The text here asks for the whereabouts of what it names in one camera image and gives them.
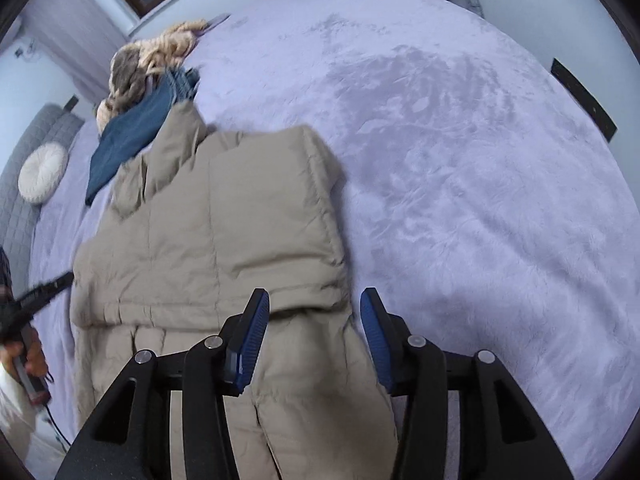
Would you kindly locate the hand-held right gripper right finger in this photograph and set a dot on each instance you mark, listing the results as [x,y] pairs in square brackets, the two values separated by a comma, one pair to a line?
[375,345]

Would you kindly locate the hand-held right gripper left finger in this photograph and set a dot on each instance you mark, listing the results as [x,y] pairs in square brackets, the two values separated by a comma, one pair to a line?
[252,340]

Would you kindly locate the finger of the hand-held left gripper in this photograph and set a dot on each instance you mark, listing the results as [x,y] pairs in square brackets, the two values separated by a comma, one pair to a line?
[47,290]

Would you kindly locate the beige puffer jacket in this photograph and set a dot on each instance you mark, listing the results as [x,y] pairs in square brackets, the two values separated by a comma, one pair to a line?
[225,210]

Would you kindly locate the person's left hand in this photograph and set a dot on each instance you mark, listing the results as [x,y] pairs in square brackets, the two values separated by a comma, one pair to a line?
[36,355]

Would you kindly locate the person's white clothing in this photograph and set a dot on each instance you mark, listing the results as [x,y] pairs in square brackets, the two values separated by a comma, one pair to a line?
[25,425]

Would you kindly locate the round white cushion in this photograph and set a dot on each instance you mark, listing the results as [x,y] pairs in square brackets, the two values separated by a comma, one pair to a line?
[42,172]

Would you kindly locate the grey quilted headboard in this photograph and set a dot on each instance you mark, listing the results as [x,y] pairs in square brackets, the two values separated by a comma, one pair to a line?
[20,150]

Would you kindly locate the blue jeans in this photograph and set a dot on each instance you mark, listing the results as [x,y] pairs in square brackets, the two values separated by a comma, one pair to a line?
[130,135]

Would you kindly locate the lilac plush blanket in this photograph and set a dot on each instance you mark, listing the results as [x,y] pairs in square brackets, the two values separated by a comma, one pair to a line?
[450,185]

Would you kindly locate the small black device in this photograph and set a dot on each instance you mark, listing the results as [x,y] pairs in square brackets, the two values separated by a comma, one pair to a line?
[70,103]

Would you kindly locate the tan fuzzy garment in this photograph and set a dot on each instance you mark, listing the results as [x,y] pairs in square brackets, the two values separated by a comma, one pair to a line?
[135,70]

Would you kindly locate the pale grey curtain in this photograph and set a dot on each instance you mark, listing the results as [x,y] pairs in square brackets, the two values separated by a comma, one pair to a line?
[70,25]

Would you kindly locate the black flat bar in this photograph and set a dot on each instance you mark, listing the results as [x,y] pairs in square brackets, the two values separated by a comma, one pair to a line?
[584,100]

